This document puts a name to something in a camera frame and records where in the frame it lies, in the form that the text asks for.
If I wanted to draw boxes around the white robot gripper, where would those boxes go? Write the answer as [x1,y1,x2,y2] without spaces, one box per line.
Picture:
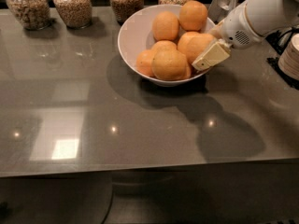
[192,2,263,72]

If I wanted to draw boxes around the large orange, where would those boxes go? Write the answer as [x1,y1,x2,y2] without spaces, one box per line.
[186,34,215,63]
[151,49,188,81]

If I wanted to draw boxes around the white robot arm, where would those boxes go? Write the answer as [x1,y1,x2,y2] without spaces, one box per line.
[192,0,299,71]

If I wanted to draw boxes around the large front orange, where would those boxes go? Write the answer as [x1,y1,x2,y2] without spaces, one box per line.
[151,49,188,81]

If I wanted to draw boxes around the orange middle behind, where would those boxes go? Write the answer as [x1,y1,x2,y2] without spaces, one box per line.
[177,32,199,54]

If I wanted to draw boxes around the orange top right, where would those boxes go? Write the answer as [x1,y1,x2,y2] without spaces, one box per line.
[178,1,207,31]

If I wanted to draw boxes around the white folded card stand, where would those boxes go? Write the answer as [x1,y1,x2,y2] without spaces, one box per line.
[208,0,239,22]

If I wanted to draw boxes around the orange top left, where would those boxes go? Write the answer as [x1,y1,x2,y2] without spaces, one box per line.
[151,11,179,41]

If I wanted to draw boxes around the orange center partly hidden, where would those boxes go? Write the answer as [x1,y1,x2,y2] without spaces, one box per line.
[151,40,177,51]

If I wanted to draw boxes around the stack of white plates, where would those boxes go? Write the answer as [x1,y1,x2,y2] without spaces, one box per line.
[278,34,299,80]

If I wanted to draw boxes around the orange front left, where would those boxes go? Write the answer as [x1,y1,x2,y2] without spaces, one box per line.
[135,49,155,77]

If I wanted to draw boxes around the glass jar dark grains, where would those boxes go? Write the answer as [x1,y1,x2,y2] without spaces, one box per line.
[109,0,144,23]

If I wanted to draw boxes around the glass jar tan grains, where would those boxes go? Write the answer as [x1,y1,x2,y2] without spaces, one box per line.
[53,0,93,29]

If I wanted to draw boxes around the glass jar light cereal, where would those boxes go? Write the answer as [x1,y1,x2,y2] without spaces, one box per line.
[6,0,50,30]

